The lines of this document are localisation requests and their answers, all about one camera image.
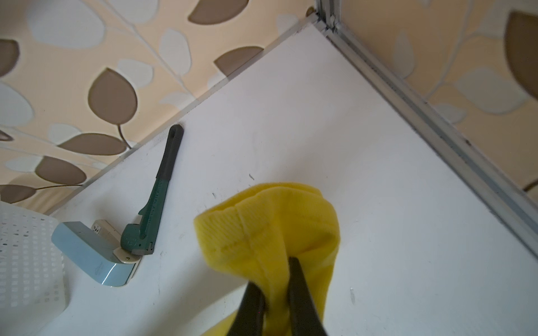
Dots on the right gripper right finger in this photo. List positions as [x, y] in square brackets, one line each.
[304, 319]

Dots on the white plastic basket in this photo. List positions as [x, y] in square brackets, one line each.
[32, 272]

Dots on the yellow trousers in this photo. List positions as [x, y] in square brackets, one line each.
[253, 234]

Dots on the green pipe wrench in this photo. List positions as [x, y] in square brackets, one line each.
[140, 239]

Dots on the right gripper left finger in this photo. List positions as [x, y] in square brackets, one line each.
[250, 315]

